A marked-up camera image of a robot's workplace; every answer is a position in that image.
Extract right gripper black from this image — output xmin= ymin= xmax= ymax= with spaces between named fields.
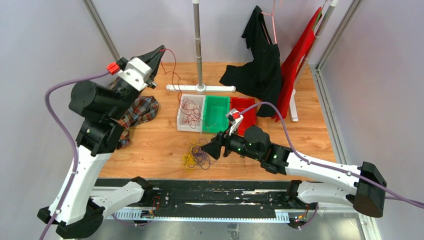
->
xmin=201 ymin=123 xmax=262 ymax=161

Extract metal clothes rack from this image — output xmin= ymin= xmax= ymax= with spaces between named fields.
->
xmin=165 ymin=0 xmax=339 ymax=123

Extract red t-shirt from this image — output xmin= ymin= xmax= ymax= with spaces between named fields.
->
xmin=276 ymin=7 xmax=322 ymax=119

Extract red cable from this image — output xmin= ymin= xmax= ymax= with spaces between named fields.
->
xmin=159 ymin=48 xmax=204 ymax=131

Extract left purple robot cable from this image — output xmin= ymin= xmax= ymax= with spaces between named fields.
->
xmin=39 ymin=62 xmax=153 ymax=240

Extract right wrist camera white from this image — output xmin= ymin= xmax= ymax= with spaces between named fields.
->
xmin=225 ymin=108 xmax=244 ymax=136

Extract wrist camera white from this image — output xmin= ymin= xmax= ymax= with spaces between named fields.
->
xmin=117 ymin=57 xmax=154 ymax=92
xmin=225 ymin=108 xmax=244 ymax=136

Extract aluminium frame rail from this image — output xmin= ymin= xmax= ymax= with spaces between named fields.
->
xmin=82 ymin=0 xmax=121 ymax=61

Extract yellow cable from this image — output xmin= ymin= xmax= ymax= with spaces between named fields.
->
xmin=181 ymin=140 xmax=202 ymax=174

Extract red plastic bin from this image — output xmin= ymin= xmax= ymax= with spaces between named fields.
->
xmin=228 ymin=96 xmax=257 ymax=137

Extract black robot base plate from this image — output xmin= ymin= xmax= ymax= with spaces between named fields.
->
xmin=92 ymin=178 xmax=320 ymax=220

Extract pink wire hanger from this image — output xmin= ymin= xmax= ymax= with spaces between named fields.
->
xmin=261 ymin=0 xmax=283 ymax=44

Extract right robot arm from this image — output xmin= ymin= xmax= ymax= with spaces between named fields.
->
xmin=201 ymin=126 xmax=387 ymax=218

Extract black t-shirt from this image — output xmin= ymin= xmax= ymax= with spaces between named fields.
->
xmin=219 ymin=5 xmax=282 ymax=106

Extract green plastic bin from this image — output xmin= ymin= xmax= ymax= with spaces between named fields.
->
xmin=202 ymin=95 xmax=230 ymax=134

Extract white plastic bin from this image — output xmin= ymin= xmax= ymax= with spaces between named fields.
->
xmin=176 ymin=93 xmax=206 ymax=133

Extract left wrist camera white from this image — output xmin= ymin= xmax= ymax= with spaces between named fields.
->
xmin=117 ymin=57 xmax=154 ymax=92

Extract plaid flannel shirt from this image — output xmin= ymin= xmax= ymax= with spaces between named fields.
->
xmin=113 ymin=95 xmax=160 ymax=150

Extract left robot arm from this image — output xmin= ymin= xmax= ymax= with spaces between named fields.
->
xmin=37 ymin=45 xmax=166 ymax=240

